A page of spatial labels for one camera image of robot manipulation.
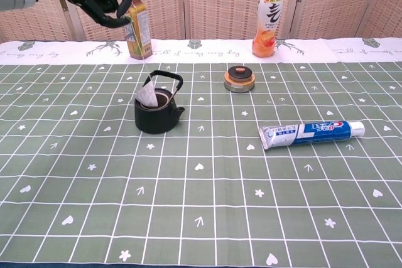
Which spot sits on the black cap orange drink bottle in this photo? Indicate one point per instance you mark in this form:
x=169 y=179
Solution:
x=267 y=39

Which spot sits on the blue white toothpaste tube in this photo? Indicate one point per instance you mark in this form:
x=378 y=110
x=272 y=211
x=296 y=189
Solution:
x=314 y=133

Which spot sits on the black cast iron teapot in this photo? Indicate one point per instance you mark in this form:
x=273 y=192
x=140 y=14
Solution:
x=154 y=120

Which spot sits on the green grid tablecloth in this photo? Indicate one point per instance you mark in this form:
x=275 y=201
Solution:
x=220 y=192

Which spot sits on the yellow cap tea bottle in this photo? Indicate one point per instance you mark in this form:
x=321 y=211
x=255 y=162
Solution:
x=141 y=35

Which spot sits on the dark round lid with handle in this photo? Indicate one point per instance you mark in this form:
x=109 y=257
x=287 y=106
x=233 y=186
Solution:
x=238 y=75

